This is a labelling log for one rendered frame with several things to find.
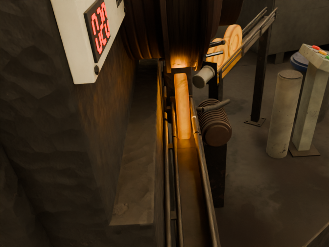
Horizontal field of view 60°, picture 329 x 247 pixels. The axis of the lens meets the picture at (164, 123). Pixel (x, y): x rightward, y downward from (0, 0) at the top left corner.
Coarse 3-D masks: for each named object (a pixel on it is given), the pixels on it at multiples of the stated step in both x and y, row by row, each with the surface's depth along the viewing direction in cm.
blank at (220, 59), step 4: (216, 40) 117; (220, 40) 117; (212, 48) 115; (216, 48) 115; (220, 48) 118; (224, 48) 122; (208, 52) 116; (224, 52) 123; (212, 56) 115; (216, 56) 117; (220, 56) 125; (224, 56) 124; (208, 60) 117; (212, 60) 116; (216, 60) 118; (220, 60) 125; (224, 60) 125; (220, 64) 124
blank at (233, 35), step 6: (228, 30) 125; (234, 30) 125; (240, 30) 132; (228, 36) 125; (234, 36) 127; (240, 36) 134; (228, 42) 125; (234, 42) 134; (240, 42) 136; (228, 48) 126; (234, 48) 134; (228, 54) 128
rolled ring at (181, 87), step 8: (176, 80) 75; (184, 80) 74; (176, 88) 73; (184, 88) 73; (176, 96) 72; (184, 96) 72; (176, 104) 72; (184, 104) 72; (176, 112) 89; (184, 112) 72; (184, 120) 73; (184, 128) 74; (184, 136) 77
